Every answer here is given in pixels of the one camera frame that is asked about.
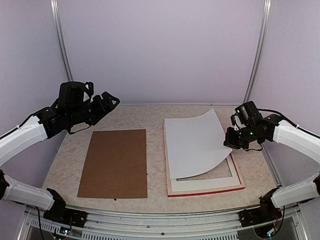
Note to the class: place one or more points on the light wood picture frame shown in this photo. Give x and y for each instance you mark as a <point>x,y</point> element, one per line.
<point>197,162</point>

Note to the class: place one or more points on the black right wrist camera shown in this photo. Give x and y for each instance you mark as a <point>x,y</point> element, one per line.
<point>246,114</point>

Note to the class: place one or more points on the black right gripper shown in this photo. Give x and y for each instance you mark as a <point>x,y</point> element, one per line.
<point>230,141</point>

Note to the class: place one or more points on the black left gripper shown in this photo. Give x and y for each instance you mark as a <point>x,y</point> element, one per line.
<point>102,110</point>

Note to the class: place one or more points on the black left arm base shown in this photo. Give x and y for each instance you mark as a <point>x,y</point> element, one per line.
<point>61,214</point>

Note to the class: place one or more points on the white photo mat board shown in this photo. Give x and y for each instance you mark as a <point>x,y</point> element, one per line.
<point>226,177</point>

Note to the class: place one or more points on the red forest photo print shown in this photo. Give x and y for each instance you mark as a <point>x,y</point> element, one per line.
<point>194,145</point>

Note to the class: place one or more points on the aluminium front rail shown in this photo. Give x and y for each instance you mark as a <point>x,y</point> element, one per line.
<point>113,225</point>

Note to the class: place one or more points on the brown cardboard backing board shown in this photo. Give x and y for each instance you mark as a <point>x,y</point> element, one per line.
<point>115,166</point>

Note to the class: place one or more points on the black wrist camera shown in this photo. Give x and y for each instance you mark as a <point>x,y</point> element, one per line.
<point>246,114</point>
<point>75,94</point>

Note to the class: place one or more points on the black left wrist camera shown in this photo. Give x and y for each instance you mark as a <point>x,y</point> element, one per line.
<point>75,94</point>

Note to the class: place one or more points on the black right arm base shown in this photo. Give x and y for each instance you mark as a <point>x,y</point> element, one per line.
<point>266,212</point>

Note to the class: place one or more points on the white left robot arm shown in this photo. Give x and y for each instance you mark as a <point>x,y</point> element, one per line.
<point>43,125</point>

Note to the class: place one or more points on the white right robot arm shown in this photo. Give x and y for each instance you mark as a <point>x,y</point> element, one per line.
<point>276,129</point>

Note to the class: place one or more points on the right aluminium corner post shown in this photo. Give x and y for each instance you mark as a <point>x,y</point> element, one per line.
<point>258,50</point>

